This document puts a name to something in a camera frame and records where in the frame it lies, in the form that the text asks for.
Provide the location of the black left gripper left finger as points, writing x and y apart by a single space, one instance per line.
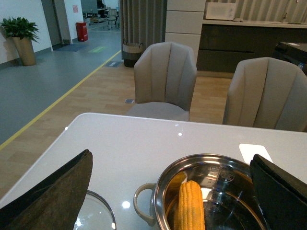
55 202

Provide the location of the dark kitchen counter cabinet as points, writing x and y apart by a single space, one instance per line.
223 46

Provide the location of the red bin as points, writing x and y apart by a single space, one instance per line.
82 34

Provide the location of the green potted plant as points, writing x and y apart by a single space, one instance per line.
23 33

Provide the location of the beige electric cooking pot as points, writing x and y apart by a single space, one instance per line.
229 199

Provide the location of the right beige upholstered chair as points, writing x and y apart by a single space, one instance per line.
267 93

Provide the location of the grey curtain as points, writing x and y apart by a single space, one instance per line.
142 22

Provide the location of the glass pot lid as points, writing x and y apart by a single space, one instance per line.
95 214

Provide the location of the white microwave oven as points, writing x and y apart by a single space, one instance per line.
220 11

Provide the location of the black appliance box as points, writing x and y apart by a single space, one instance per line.
295 53

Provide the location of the woven laundry basket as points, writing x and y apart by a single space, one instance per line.
131 52

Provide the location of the beige upholstered chair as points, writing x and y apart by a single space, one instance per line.
165 77
267 93

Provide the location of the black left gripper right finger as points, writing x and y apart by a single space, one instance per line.
282 197

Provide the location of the office swivel chair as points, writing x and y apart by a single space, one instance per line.
112 18

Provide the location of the left beige upholstered chair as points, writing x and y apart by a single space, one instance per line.
165 77

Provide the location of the yellow corn cob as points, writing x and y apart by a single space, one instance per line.
190 212

